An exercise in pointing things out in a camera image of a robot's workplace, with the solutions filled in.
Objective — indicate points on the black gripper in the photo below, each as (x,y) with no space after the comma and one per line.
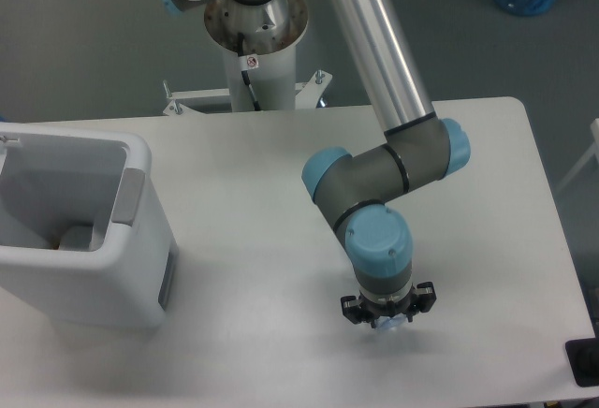
(366,308)

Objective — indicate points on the clear plastic water bottle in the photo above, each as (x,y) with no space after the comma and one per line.
(387,323)

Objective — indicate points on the clear plastic wrapper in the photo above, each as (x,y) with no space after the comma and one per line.
(80,238)

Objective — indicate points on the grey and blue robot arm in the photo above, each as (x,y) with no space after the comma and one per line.
(353,191)

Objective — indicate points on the white trash can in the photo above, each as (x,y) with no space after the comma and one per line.
(53,178)

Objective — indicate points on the black device at table edge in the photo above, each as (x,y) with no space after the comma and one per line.
(583,358)

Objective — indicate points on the white frame at right edge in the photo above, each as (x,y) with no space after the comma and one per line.
(590,155)

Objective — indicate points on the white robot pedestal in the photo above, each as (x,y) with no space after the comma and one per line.
(258,45)

